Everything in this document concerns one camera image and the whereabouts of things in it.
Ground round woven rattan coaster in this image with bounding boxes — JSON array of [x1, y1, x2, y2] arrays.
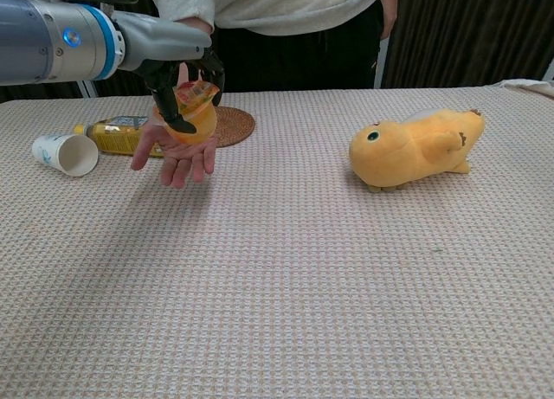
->
[[213, 106, 256, 149]]

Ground checkered waffle tablecloth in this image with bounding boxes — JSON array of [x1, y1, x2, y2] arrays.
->
[[0, 85, 554, 399]]

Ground orange jelly cup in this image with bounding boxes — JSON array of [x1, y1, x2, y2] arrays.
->
[[151, 80, 220, 146]]

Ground person left hand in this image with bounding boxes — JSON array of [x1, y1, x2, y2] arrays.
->
[[378, 0, 400, 41]]

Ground dark curtain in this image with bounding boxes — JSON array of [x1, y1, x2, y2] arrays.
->
[[0, 0, 162, 104], [382, 0, 554, 89]]

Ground black pants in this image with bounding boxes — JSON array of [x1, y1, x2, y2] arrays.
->
[[210, 0, 387, 93]]

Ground white paper cup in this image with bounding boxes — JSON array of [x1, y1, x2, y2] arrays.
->
[[31, 132, 100, 177]]

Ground person right hand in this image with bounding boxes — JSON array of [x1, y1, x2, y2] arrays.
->
[[131, 122, 218, 190]]

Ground yellow drink bottle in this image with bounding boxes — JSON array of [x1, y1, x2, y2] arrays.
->
[[72, 114, 166, 158]]

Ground yellow plush toy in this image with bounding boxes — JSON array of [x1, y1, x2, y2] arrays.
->
[[348, 107, 486, 195]]

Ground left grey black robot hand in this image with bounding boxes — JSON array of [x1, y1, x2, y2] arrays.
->
[[111, 10, 227, 135]]

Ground crumpled white cloth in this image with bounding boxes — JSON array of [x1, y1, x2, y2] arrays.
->
[[491, 77, 554, 98]]

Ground light grey sweatshirt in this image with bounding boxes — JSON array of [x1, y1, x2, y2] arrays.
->
[[148, 0, 393, 38]]

